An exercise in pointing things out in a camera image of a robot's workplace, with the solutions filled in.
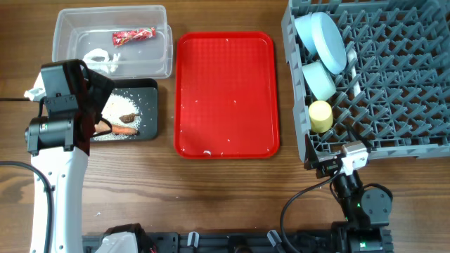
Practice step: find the red serving tray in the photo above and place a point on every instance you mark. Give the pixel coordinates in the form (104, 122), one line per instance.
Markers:
(226, 101)

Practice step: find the white cooked rice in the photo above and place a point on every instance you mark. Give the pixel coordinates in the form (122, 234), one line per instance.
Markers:
(117, 106)

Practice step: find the light blue plate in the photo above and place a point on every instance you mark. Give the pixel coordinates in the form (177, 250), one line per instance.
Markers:
(328, 42)

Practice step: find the red snack wrapper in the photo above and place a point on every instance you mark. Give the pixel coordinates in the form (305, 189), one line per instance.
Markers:
(121, 38)

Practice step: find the white tissue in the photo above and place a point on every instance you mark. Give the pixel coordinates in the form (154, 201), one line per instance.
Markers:
(100, 61)

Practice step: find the white plastic spoon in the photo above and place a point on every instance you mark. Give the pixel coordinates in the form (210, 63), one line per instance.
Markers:
(352, 61)

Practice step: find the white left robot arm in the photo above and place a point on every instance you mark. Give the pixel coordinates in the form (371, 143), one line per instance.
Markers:
(59, 145)

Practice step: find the orange carrot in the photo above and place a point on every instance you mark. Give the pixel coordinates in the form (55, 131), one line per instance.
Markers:
(115, 129)

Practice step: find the yellow plastic cup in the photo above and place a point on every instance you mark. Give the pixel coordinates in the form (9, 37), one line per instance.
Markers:
(321, 116)

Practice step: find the clear plastic bin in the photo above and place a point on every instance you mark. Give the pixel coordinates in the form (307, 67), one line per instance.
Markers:
(81, 30)

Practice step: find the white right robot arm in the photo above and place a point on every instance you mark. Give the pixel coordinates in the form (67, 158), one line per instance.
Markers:
(366, 208)

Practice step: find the light green bowl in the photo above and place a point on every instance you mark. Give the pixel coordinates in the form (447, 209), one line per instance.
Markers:
(319, 80)

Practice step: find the grey dishwasher rack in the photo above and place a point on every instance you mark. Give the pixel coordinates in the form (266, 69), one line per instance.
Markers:
(402, 66)

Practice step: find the black plastic tray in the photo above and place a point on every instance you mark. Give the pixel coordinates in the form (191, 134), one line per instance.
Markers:
(144, 92)

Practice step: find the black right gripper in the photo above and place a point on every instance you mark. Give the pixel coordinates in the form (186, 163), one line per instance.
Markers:
(311, 161)

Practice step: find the light blue bowl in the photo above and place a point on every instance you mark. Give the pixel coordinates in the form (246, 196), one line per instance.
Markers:
(303, 27)

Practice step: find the brown food scrap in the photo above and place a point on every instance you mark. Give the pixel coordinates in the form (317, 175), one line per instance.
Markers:
(126, 119)

